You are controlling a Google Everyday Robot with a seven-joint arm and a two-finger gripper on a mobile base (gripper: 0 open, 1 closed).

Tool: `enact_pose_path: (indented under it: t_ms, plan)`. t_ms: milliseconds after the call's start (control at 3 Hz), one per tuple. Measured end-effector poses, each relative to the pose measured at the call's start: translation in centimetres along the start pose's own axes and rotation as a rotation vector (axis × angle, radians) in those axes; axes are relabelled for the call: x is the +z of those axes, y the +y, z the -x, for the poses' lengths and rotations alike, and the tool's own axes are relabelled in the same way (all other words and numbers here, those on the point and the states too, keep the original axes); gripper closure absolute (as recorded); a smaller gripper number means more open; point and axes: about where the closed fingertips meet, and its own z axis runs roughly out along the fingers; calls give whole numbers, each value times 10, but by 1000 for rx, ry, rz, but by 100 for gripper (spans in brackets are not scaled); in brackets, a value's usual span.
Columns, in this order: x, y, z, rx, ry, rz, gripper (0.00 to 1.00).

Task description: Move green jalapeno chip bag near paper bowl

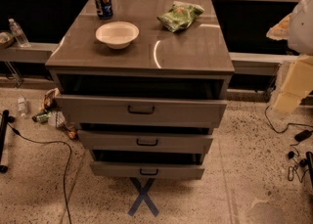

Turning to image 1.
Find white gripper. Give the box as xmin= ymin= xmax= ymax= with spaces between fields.
xmin=266 ymin=15 xmax=313 ymax=114

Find green jalapeno chip bag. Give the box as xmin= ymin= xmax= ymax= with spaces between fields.
xmin=157 ymin=1 xmax=204 ymax=32

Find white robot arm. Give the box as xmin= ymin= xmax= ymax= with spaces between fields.
xmin=266 ymin=0 xmax=313 ymax=117

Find white paper bowl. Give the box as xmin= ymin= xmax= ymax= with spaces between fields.
xmin=95 ymin=22 xmax=139 ymax=49

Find snack bag on floor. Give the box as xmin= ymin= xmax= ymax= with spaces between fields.
xmin=42 ymin=88 xmax=60 ymax=111

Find bowl on ledge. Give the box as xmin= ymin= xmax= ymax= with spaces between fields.
xmin=0 ymin=31 xmax=15 ymax=49

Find grey drawer cabinet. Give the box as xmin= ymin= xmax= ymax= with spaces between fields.
xmin=46 ymin=0 xmax=234 ymax=166

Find blue soda can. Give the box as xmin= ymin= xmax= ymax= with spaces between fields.
xmin=95 ymin=0 xmax=113 ymax=19

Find bottom grey drawer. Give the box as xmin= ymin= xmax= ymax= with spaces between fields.
xmin=90 ymin=161 xmax=204 ymax=180

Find grey drawer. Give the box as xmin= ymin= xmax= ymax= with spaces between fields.
xmin=78 ymin=130 xmax=213 ymax=154
xmin=90 ymin=161 xmax=204 ymax=180
xmin=57 ymin=95 xmax=227 ymax=128

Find middle grey drawer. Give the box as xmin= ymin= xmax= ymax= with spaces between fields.
xmin=78 ymin=130 xmax=213 ymax=154

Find blue tape cross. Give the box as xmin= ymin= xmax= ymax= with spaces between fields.
xmin=128 ymin=177 xmax=159 ymax=217

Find top grey drawer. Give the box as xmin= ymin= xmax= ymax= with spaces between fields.
xmin=57 ymin=95 xmax=227 ymax=128

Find green can on floor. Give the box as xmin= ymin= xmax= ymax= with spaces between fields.
xmin=32 ymin=112 xmax=52 ymax=123

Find clear water bottle on ledge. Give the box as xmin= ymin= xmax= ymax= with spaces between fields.
xmin=9 ymin=19 xmax=29 ymax=47

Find small water bottle on floor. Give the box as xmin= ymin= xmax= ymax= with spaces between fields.
xmin=18 ymin=97 xmax=28 ymax=117

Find black stand left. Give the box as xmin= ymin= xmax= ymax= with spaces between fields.
xmin=0 ymin=110 xmax=15 ymax=174

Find black cable and adapter right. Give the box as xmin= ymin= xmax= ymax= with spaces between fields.
xmin=263 ymin=104 xmax=313 ymax=183

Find black cable on floor left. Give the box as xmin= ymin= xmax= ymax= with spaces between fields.
xmin=0 ymin=112 xmax=73 ymax=224

